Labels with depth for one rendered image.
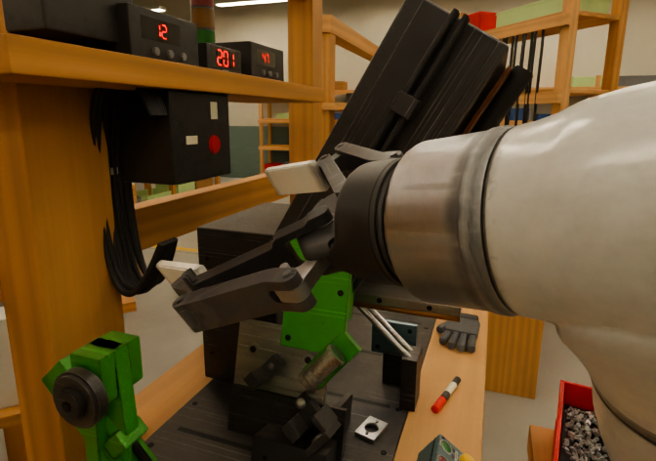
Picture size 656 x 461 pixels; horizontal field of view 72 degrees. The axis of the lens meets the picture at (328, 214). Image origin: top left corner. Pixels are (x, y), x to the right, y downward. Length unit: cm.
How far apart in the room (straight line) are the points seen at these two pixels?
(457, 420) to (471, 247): 79
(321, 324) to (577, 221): 65
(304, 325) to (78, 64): 51
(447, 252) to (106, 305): 71
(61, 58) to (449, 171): 49
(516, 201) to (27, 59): 51
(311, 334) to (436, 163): 61
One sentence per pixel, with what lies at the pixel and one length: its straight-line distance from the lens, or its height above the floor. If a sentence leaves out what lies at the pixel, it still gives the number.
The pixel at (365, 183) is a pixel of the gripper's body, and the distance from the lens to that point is 25.
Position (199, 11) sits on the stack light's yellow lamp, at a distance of 110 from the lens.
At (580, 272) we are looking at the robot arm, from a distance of 18.
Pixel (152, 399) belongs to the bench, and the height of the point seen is 88.
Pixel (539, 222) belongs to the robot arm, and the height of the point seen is 142.
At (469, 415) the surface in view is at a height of 90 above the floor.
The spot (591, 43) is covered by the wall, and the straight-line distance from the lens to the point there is 996.
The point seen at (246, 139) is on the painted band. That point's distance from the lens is 1110.
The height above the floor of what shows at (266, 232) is 124.
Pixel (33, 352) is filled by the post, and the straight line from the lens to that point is 83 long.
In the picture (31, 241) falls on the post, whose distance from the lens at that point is 75.
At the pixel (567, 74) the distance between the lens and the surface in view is 332.
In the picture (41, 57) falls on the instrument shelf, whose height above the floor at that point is 152.
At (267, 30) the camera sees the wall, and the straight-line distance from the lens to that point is 1097.
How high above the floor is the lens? 146
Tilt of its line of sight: 12 degrees down
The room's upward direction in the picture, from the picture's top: straight up
